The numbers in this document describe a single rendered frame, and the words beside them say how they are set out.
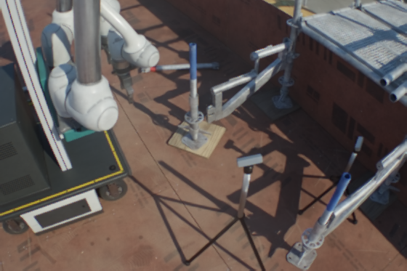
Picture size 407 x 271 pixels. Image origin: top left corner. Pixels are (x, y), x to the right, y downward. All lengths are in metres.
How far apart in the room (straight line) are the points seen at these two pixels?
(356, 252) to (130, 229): 1.34
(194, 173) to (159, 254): 0.62
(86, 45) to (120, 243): 1.19
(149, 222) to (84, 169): 0.49
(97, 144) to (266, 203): 1.07
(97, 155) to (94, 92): 0.75
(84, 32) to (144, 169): 1.28
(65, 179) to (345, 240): 1.66
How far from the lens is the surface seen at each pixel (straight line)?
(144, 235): 1.98
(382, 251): 2.16
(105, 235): 2.02
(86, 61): 1.23
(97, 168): 1.89
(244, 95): 2.34
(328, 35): 2.23
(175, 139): 2.37
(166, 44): 3.44
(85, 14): 1.16
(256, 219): 2.02
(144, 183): 2.18
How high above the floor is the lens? 1.74
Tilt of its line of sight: 43 degrees down
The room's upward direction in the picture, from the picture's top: straight up
